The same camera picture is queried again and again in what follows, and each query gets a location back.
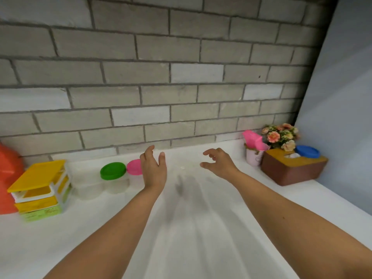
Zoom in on person's right hand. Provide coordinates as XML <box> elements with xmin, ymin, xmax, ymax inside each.
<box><xmin>200</xmin><ymin>148</ymin><xmax>242</xmax><ymax>183</ymax></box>

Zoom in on person's left hand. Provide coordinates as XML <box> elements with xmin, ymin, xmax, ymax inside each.
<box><xmin>139</xmin><ymin>145</ymin><xmax>168</xmax><ymax>192</ymax></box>

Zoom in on clear jar with pink lid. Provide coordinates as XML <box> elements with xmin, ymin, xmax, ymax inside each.
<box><xmin>126</xmin><ymin>159</ymin><xmax>145</xmax><ymax>189</ymax></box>

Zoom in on pink metal bucket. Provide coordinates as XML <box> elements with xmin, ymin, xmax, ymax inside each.
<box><xmin>244</xmin><ymin>142</ymin><xmax>271</xmax><ymax>167</ymax></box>

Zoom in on clear jar with green lid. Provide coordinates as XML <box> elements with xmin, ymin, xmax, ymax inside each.
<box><xmin>100</xmin><ymin>162</ymin><xmax>130</xmax><ymax>195</ymax></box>

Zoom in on artificial flowers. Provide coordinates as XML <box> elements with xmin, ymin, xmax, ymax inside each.
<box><xmin>260</xmin><ymin>123</ymin><xmax>300</xmax><ymax>152</ymax></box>

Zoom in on brown tissue box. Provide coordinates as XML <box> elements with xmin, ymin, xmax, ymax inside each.
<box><xmin>260</xmin><ymin>148</ymin><xmax>329</xmax><ymax>187</ymax></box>

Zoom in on clear plastic jar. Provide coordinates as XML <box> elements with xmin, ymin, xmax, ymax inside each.
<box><xmin>69</xmin><ymin>168</ymin><xmax>105</xmax><ymax>200</ymax></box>

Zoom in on clear jar with blue lid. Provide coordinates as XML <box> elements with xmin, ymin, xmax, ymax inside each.
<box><xmin>295</xmin><ymin>145</ymin><xmax>321</xmax><ymax>159</ymax></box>

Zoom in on yellow mini drawer organizer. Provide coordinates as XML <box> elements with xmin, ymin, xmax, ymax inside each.
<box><xmin>7</xmin><ymin>159</ymin><xmax>72</xmax><ymax>223</ymax></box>

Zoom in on orange plastic jug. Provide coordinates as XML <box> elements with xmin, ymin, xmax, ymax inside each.
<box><xmin>0</xmin><ymin>142</ymin><xmax>25</xmax><ymax>215</ymax></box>

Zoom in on person's left forearm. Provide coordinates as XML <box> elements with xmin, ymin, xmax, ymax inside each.
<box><xmin>43</xmin><ymin>186</ymin><xmax>163</xmax><ymax>279</ymax></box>

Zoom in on person's right forearm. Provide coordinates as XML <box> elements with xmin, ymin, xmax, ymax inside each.
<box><xmin>232</xmin><ymin>171</ymin><xmax>372</xmax><ymax>279</ymax></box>

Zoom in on white countertop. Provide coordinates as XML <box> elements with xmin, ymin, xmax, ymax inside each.
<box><xmin>0</xmin><ymin>139</ymin><xmax>372</xmax><ymax>279</ymax></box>

